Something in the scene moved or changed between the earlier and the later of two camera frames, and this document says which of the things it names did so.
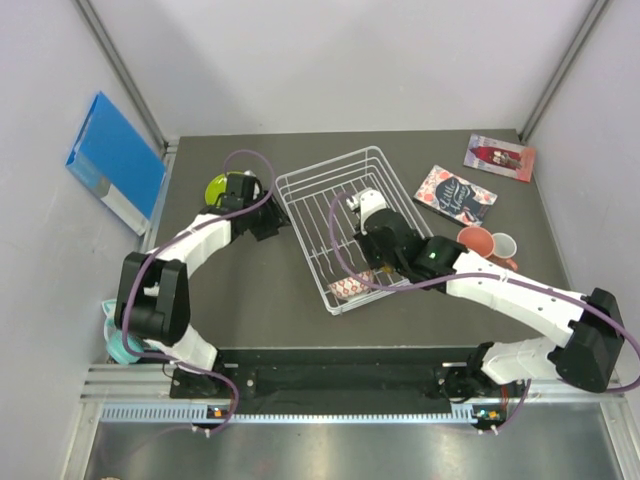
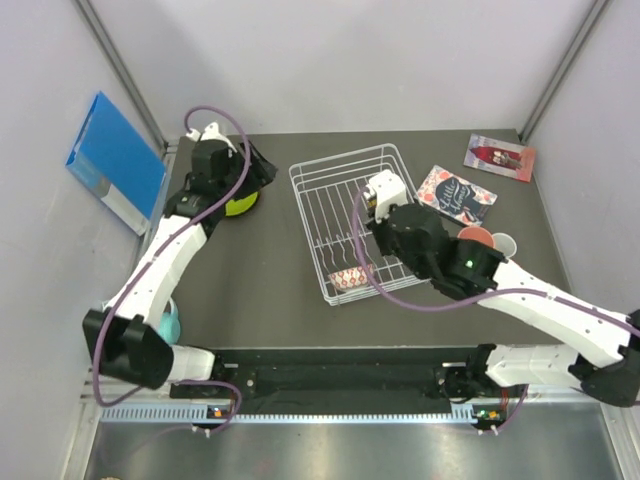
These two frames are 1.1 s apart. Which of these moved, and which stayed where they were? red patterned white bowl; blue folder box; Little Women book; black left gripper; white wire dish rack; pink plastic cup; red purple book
Moved: black left gripper; red patterned white bowl; white wire dish rack
Stayed: Little Women book; blue folder box; red purple book; pink plastic cup
